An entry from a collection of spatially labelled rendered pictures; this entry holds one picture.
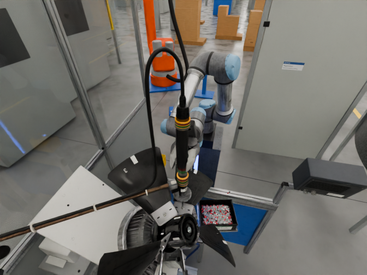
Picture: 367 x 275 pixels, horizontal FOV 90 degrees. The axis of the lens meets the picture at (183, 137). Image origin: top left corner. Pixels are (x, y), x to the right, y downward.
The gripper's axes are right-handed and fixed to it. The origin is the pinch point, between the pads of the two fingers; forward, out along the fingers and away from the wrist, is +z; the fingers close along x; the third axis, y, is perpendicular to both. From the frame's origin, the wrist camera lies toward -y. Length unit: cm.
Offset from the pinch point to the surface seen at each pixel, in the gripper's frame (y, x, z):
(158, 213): 25.0, 7.6, 4.7
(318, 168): 26, -61, -36
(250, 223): 98, -45, -39
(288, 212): 150, -99, -90
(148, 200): 20.3, 11.9, 2.9
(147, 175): 13.4, 13.9, -3.2
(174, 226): 25.3, 0.4, 7.8
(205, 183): 35.4, -7.7, -21.3
